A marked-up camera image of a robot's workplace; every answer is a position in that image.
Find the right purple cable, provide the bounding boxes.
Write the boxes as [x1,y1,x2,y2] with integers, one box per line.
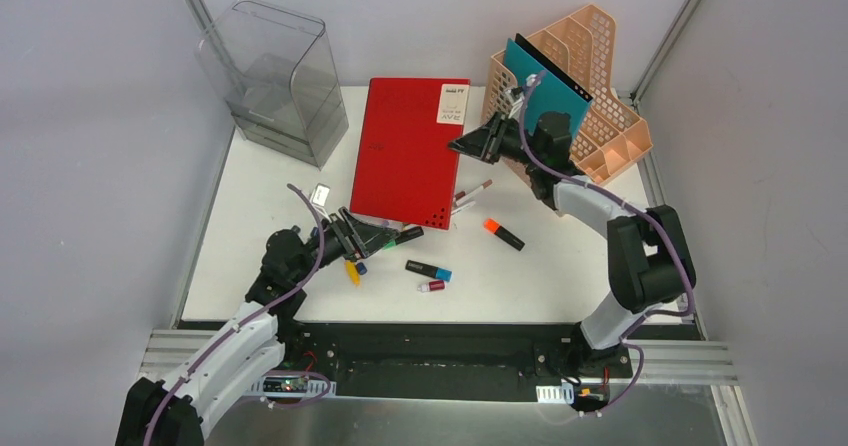
[518,70,697,419]

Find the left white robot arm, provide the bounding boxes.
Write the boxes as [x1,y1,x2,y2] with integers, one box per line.
[115,208,401,445]

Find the teal folder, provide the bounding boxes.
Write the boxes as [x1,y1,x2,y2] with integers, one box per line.
[503,33,593,139]

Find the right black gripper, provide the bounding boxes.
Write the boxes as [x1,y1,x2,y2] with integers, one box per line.
[448,110,545,169]

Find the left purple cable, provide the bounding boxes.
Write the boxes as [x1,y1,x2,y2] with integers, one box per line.
[142,183,338,446]

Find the clear grey drawer organizer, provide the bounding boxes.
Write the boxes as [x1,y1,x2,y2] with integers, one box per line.
[196,0,348,168]

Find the green cap black highlighter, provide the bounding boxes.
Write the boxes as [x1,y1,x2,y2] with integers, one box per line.
[384,226,424,249]

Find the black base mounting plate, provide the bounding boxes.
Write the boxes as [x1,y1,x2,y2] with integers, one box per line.
[278,321,633,402]

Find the brown cap marker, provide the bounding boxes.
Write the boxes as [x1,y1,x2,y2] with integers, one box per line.
[457,179,493,202]

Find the blue cap black highlighter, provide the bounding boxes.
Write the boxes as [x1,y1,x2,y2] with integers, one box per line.
[405,260,452,282]

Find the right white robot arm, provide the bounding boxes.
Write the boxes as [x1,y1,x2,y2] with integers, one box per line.
[448,112,696,376]

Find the red folder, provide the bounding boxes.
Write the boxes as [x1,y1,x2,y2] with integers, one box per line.
[350,77,471,230]

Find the peach plastic file rack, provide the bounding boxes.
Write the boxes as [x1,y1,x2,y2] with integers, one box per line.
[481,4,652,185]

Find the purple cable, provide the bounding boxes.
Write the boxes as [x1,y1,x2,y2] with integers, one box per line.
[518,70,697,419]
[142,183,338,446]

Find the orange cap black highlighter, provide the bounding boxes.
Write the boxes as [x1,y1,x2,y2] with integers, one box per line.
[483,218,525,251]

